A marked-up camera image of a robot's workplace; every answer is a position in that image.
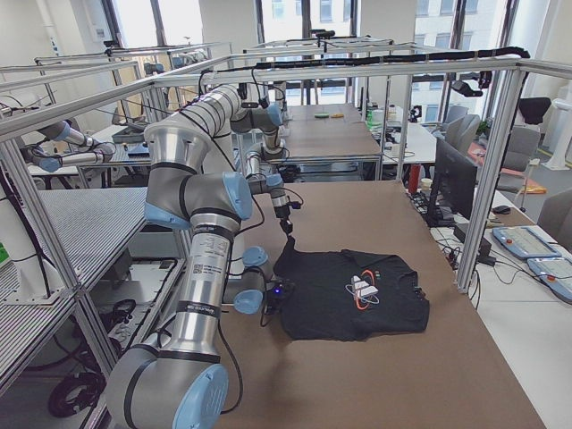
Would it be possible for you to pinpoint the teach pendant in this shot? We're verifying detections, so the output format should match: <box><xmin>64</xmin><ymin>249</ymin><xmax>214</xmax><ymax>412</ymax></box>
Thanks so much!
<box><xmin>492</xmin><ymin>226</ymin><xmax>561</xmax><ymax>259</ymax></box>
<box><xmin>527</xmin><ymin>257</ymin><xmax>572</xmax><ymax>304</ymax></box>

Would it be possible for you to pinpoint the striped table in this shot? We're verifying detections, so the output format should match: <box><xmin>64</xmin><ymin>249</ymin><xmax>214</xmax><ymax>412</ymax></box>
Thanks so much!
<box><xmin>1</xmin><ymin>188</ymin><xmax>147</xmax><ymax>391</ymax></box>

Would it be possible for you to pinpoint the grey office chair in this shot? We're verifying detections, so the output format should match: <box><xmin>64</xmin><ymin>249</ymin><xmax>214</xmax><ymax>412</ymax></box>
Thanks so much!
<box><xmin>497</xmin><ymin>126</ymin><xmax>541</xmax><ymax>193</ymax></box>

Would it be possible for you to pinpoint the black printed t-shirt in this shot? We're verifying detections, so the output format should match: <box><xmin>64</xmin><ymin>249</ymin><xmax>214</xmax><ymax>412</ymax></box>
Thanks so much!
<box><xmin>273</xmin><ymin>237</ymin><xmax>430</xmax><ymax>341</ymax></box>

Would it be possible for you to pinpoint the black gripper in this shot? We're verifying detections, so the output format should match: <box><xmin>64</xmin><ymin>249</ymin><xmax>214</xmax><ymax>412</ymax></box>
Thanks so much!
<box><xmin>276</xmin><ymin>206</ymin><xmax>293</xmax><ymax>235</ymax></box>

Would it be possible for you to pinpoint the aluminium cage frame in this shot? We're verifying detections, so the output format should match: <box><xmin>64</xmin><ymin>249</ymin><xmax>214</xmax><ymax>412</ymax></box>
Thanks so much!
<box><xmin>0</xmin><ymin>43</ymin><xmax>572</xmax><ymax>390</ymax></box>

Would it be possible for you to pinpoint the black computer monitor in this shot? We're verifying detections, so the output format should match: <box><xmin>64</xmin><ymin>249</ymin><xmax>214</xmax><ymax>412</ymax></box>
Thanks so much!
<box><xmin>425</xmin><ymin>139</ymin><xmax>477</xmax><ymax>227</ymax></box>

